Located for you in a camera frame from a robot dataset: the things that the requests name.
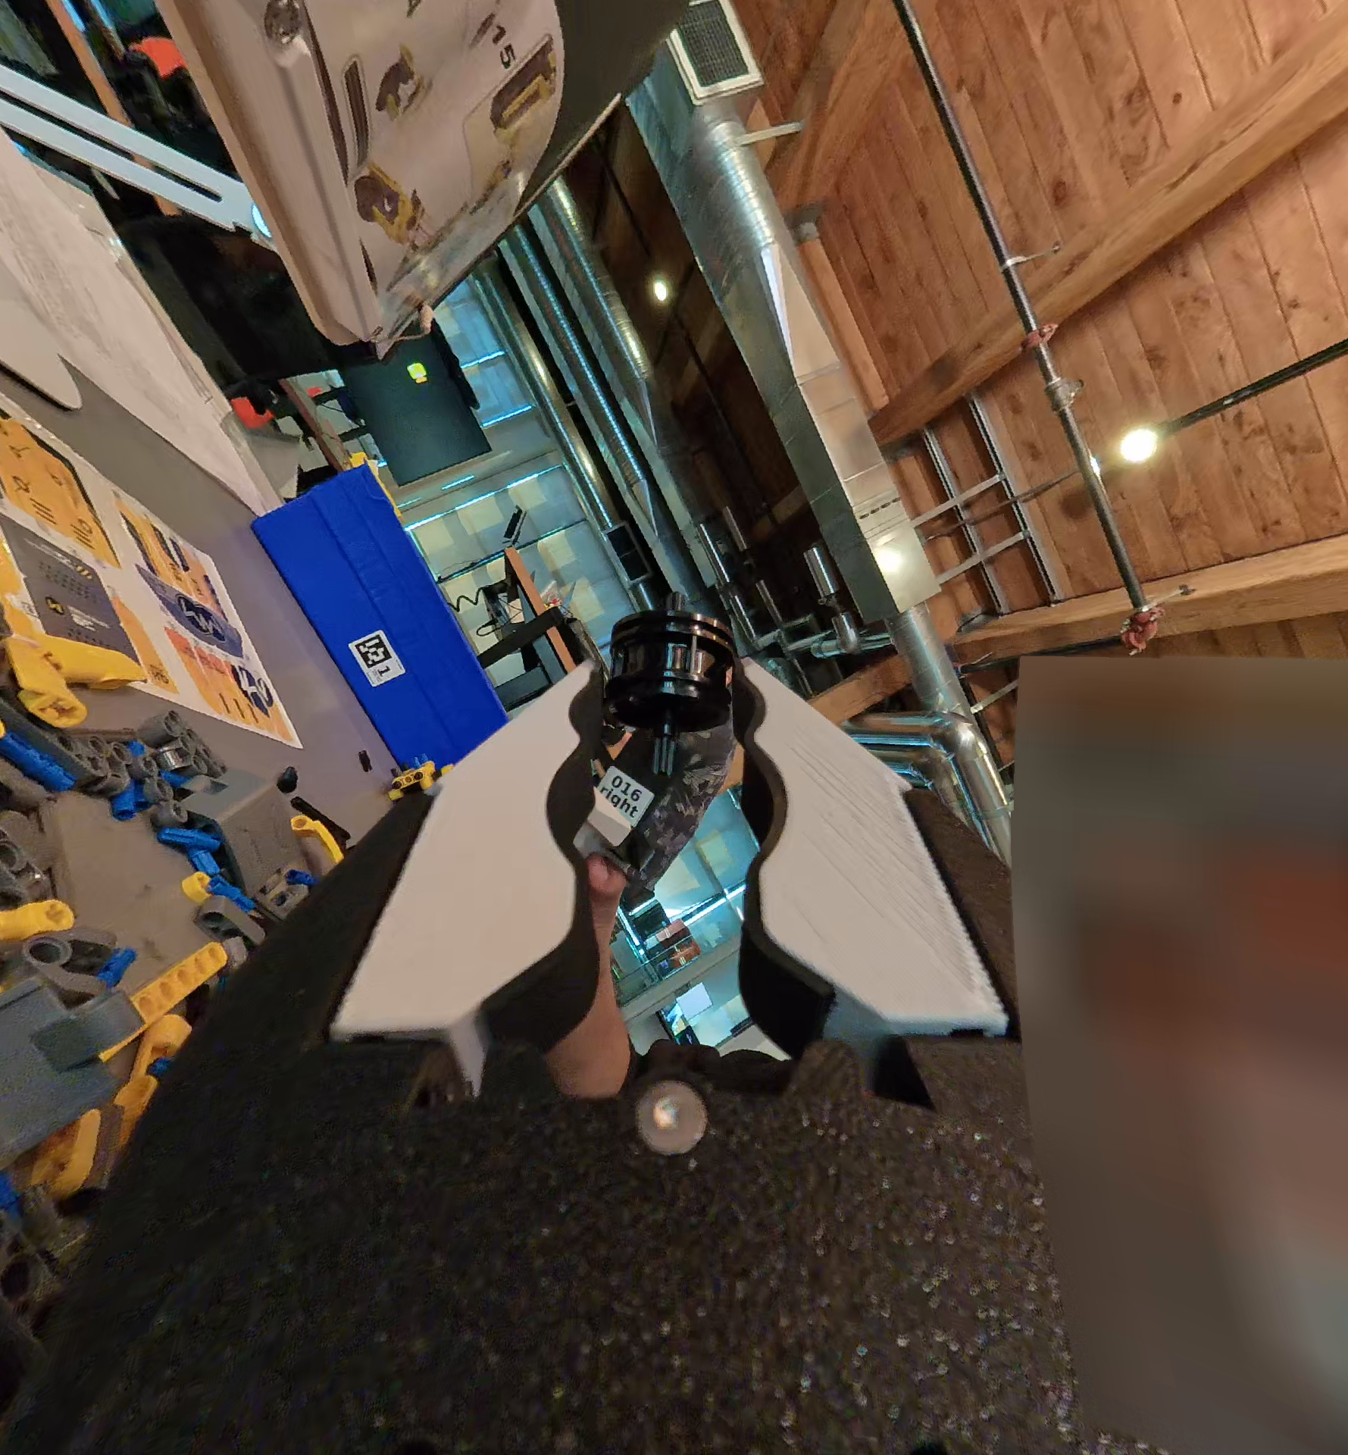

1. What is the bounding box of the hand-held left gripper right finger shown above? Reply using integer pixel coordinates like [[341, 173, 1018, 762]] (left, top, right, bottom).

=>
[[736, 658, 1018, 1061]]

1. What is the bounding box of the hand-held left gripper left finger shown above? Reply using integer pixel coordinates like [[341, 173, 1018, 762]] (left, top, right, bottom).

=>
[[330, 665, 628, 1095]]

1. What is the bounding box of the black round spool part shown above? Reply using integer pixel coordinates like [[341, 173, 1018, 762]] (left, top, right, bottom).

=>
[[607, 613, 739, 780]]

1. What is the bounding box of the pile of toy building parts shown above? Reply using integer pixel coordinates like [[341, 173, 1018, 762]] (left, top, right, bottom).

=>
[[0, 535, 347, 1455]]

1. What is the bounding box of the person's right forearm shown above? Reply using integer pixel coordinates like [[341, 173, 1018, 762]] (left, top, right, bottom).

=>
[[541, 853, 636, 1100]]

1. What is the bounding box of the blue box with tag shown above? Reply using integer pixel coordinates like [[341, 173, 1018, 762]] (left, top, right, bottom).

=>
[[250, 460, 512, 790]]

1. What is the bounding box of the yellow sticker sheet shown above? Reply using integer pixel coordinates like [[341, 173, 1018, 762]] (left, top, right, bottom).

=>
[[0, 373, 302, 752]]

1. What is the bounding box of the metal ceiling pipe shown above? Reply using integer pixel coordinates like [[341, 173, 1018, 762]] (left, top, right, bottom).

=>
[[892, 0, 1166, 656]]

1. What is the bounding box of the white printed toy box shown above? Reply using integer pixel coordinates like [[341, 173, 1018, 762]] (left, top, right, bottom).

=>
[[156, 0, 568, 350]]

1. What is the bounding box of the white paper sheet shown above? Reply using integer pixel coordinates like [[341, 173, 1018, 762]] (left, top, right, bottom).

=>
[[0, 103, 279, 516]]

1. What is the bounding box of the white ceiling vent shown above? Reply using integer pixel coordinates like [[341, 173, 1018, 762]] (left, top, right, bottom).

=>
[[666, 0, 768, 105]]

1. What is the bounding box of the silver ventilation duct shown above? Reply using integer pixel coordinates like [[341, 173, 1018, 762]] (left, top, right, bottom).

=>
[[625, 63, 1018, 869]]

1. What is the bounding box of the white slotted rail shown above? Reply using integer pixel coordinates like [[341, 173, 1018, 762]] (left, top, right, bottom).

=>
[[0, 38, 268, 237]]

